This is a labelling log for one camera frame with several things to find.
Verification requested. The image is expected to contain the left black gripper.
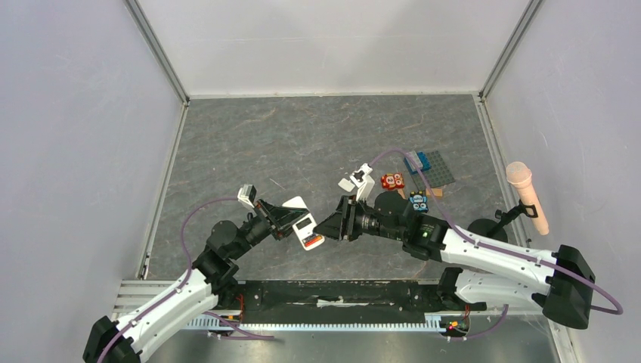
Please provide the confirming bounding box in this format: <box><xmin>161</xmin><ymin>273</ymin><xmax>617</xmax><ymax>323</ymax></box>
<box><xmin>230</xmin><ymin>197</ymin><xmax>309</xmax><ymax>260</ymax></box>

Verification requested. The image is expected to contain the white battery cover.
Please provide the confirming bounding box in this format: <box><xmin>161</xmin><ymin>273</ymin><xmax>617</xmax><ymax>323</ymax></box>
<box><xmin>338</xmin><ymin>178</ymin><xmax>355</xmax><ymax>192</ymax></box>

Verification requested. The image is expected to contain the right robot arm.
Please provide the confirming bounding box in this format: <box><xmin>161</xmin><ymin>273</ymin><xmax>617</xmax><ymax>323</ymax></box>
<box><xmin>314</xmin><ymin>191</ymin><xmax>596</xmax><ymax>330</ymax></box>

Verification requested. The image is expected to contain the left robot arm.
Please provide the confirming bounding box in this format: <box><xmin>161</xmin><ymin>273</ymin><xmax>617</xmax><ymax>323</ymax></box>
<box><xmin>82</xmin><ymin>196</ymin><xmax>309</xmax><ymax>362</ymax></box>

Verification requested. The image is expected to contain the red owl number block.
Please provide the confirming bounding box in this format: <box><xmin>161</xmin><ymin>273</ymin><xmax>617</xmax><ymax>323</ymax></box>
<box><xmin>380</xmin><ymin>172</ymin><xmax>405</xmax><ymax>191</ymax></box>

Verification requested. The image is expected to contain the blue owl number block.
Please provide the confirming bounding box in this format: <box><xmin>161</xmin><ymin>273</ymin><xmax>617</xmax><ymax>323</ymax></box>
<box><xmin>408</xmin><ymin>191</ymin><xmax>429</xmax><ymax>213</ymax></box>

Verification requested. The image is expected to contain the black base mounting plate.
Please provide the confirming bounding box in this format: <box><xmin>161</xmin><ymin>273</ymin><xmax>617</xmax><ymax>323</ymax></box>
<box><xmin>216</xmin><ymin>280</ymin><xmax>487</xmax><ymax>324</ymax></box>

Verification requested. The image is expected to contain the grey lego brick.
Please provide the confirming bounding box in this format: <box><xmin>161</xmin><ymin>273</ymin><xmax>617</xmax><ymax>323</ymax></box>
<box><xmin>404</xmin><ymin>151</ymin><xmax>423</xmax><ymax>169</ymax></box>

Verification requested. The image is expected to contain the blue lego brick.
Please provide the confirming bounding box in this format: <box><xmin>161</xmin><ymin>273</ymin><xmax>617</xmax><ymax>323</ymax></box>
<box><xmin>404</xmin><ymin>152</ymin><xmax>431</xmax><ymax>175</ymax></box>

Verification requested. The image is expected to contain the grey lego baseplate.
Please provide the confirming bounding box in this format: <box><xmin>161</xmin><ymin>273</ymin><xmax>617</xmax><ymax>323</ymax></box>
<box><xmin>410</xmin><ymin>150</ymin><xmax>455</xmax><ymax>190</ymax></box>

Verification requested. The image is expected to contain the black microphone stand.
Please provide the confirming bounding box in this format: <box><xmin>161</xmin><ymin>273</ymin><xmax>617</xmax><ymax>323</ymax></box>
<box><xmin>467</xmin><ymin>200</ymin><xmax>539</xmax><ymax>243</ymax></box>

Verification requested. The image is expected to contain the pink microphone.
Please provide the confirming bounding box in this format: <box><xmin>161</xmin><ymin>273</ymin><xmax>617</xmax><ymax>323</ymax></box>
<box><xmin>506</xmin><ymin>161</ymin><xmax>550</xmax><ymax>235</ymax></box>

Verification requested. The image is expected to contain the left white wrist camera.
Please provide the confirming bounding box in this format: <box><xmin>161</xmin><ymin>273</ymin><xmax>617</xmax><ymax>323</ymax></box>
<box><xmin>237</xmin><ymin>184</ymin><xmax>256</xmax><ymax>211</ymax></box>

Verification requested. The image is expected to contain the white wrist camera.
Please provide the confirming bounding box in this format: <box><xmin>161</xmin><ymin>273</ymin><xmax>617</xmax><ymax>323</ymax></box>
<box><xmin>349</xmin><ymin>163</ymin><xmax>375</xmax><ymax>201</ymax></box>
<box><xmin>237</xmin><ymin>184</ymin><xmax>256</xmax><ymax>211</ymax></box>

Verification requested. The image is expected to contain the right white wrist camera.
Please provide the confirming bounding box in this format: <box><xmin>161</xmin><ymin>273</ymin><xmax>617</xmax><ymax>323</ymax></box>
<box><xmin>349</xmin><ymin>163</ymin><xmax>375</xmax><ymax>201</ymax></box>

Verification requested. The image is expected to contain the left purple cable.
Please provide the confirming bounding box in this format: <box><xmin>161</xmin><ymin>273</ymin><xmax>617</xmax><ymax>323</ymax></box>
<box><xmin>94</xmin><ymin>197</ymin><xmax>277</xmax><ymax>363</ymax></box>

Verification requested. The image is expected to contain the purple cable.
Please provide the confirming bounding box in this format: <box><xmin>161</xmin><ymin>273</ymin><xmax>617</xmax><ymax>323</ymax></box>
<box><xmin>94</xmin><ymin>197</ymin><xmax>277</xmax><ymax>363</ymax></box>
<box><xmin>369</xmin><ymin>148</ymin><xmax>624</xmax><ymax>342</ymax></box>

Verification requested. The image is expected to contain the white slotted cable duct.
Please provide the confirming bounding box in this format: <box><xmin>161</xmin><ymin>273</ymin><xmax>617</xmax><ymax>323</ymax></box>
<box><xmin>185</xmin><ymin>312</ymin><xmax>469</xmax><ymax>333</ymax></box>

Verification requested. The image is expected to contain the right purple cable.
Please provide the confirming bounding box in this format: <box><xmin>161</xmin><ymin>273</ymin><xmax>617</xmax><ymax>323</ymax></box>
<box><xmin>369</xmin><ymin>148</ymin><xmax>624</xmax><ymax>342</ymax></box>

